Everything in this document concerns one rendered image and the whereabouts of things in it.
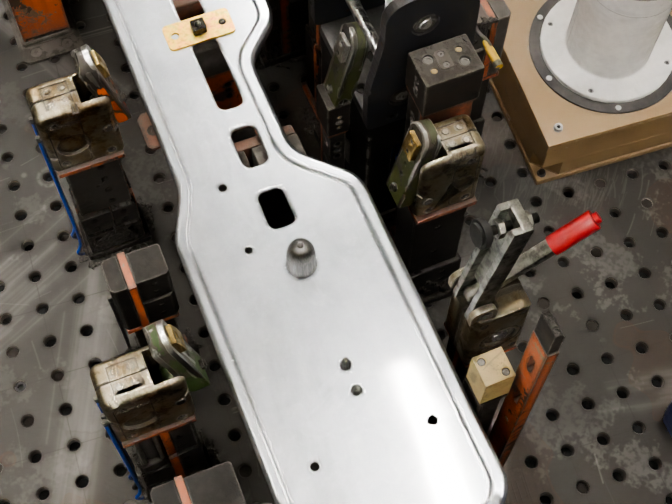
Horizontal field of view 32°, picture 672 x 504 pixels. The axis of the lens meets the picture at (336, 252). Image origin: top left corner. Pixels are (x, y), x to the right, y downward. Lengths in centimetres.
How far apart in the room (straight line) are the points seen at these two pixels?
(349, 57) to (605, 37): 41
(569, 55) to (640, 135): 15
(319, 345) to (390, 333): 8
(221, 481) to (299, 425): 10
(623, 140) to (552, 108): 12
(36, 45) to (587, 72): 82
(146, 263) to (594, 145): 68
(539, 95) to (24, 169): 74
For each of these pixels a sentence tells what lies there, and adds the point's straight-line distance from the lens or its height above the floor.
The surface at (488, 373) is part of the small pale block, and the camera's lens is 116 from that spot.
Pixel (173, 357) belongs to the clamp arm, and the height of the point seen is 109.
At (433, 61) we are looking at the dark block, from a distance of 126.
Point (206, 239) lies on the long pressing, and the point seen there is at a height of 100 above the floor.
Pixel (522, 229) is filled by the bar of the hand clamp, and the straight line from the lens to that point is 106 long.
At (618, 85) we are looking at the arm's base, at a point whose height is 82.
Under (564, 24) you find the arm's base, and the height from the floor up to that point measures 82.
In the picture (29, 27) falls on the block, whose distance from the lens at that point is 181.
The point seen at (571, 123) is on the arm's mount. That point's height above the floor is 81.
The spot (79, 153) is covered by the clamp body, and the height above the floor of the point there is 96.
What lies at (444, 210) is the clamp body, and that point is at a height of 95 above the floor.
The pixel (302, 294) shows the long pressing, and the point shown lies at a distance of 125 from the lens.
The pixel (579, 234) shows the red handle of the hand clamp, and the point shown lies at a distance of 115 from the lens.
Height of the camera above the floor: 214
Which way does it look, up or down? 64 degrees down
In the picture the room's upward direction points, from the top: 1 degrees clockwise
